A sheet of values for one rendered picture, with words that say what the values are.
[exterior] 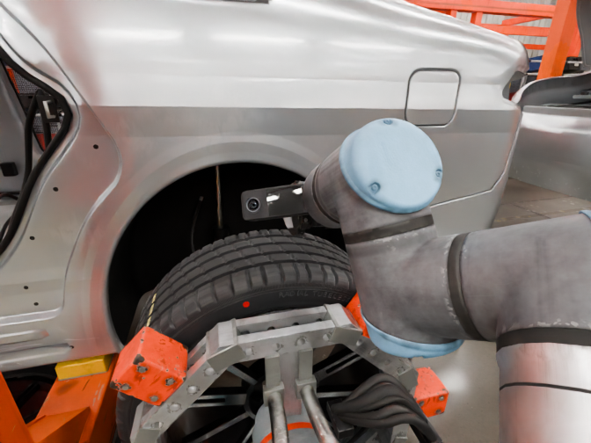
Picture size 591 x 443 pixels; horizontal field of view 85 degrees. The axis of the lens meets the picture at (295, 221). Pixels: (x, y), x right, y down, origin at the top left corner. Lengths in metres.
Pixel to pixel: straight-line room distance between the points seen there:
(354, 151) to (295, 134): 0.62
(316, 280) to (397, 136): 0.38
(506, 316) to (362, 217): 0.13
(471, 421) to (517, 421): 1.79
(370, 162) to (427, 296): 0.12
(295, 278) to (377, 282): 0.32
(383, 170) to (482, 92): 0.90
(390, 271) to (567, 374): 0.14
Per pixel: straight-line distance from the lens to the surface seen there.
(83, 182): 0.97
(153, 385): 0.61
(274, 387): 0.63
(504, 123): 1.26
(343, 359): 0.81
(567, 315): 0.24
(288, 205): 0.47
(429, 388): 0.85
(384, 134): 0.30
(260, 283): 0.60
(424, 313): 0.30
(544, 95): 4.07
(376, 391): 0.60
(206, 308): 0.61
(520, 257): 0.27
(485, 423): 2.05
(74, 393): 1.24
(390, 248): 0.30
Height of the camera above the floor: 1.50
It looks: 22 degrees down
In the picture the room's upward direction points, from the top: straight up
